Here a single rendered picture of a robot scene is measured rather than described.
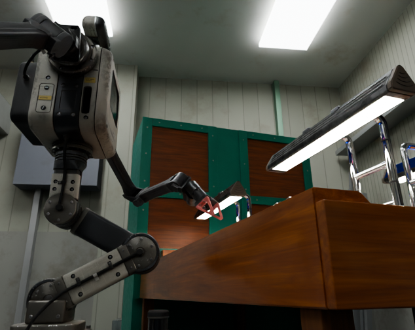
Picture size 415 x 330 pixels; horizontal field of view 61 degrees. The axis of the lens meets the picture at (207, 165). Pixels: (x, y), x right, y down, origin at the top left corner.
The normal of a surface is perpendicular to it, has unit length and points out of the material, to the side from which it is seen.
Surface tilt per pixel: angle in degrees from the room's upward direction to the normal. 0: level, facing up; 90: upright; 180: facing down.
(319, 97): 90
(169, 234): 90
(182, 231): 90
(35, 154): 90
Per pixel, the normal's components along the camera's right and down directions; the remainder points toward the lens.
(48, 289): 0.10, -0.35
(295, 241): -0.95, -0.10
